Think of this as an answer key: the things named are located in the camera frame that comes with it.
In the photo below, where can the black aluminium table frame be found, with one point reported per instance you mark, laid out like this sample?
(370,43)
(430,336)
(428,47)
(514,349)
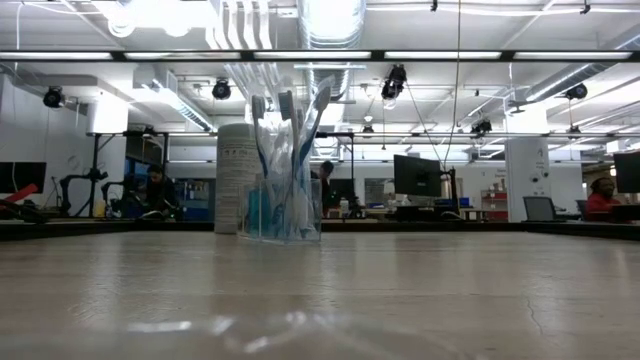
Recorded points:
(50,230)

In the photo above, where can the yellow cup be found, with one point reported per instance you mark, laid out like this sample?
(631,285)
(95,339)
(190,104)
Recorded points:
(100,208)

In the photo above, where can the clear acrylic organizer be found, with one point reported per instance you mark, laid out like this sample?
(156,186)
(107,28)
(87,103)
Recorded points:
(314,215)

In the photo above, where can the red shelf unit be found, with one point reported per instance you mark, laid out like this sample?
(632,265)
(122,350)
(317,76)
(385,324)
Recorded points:
(495,215)

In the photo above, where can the white wipes canister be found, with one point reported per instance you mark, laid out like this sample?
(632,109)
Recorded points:
(230,180)

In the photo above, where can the blue storage rack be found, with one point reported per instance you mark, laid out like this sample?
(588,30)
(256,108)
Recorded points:
(197,207)

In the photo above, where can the black background rig frame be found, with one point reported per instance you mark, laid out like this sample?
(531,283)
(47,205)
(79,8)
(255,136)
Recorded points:
(340,135)
(94,150)

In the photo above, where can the person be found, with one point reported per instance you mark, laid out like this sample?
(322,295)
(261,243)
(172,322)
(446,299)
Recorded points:
(160,192)
(602,200)
(326,170)

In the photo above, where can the silver ventilation duct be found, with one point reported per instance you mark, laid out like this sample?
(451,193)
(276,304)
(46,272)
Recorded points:
(330,30)
(575,75)

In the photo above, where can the black background gripper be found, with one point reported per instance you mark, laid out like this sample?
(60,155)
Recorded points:
(25,212)

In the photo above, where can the red curved object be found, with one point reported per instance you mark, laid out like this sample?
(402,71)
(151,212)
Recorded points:
(24,193)

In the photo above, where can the black background robot arm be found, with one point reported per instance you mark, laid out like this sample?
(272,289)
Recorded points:
(107,195)
(67,192)

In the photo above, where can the black overhead beam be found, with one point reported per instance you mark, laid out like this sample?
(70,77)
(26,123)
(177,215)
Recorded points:
(379,55)

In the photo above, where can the black computer monitor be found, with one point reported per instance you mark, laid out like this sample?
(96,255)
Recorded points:
(417,175)
(627,172)
(25,175)

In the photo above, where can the black ceiling spotlight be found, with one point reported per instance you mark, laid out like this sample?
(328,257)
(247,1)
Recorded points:
(53,98)
(392,87)
(577,92)
(221,90)
(481,128)

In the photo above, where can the white square pillar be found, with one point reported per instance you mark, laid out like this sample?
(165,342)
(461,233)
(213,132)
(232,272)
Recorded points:
(525,170)

